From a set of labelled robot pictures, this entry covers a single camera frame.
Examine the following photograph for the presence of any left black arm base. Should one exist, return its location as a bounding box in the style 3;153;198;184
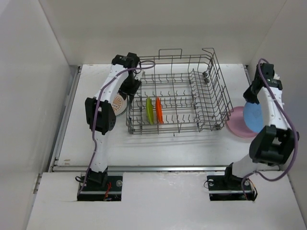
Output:
77;174;123;202

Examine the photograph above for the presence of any aluminium rail left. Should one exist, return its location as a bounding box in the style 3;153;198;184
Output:
45;65;82;172

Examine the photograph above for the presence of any aluminium rail front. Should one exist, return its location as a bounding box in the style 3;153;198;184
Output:
47;164;280;173

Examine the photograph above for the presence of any grey wire dish rack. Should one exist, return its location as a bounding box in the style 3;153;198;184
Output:
126;48;233;135

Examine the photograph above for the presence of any green plastic plate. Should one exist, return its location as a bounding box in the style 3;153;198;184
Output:
145;97;154;125

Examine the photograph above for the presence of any orange plastic plate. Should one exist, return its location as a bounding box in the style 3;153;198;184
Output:
155;97;164;124

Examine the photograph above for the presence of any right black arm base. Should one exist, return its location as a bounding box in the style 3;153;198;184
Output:
203;175;258;202

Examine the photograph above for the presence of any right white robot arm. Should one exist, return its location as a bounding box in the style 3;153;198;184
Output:
222;58;299;189

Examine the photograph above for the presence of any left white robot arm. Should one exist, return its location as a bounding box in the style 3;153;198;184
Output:
80;52;142;190

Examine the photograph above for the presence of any pink plate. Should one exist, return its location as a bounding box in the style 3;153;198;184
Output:
227;106;257;138

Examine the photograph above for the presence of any white plate orange sunburst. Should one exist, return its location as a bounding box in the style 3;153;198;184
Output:
112;93;127;116

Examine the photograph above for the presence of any blue plate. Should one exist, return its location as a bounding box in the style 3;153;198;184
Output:
243;102;264;133

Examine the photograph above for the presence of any aluminium rail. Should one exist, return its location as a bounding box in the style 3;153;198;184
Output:
47;164;280;173
45;65;82;172

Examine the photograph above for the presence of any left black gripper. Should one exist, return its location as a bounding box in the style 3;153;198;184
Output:
119;74;141;102

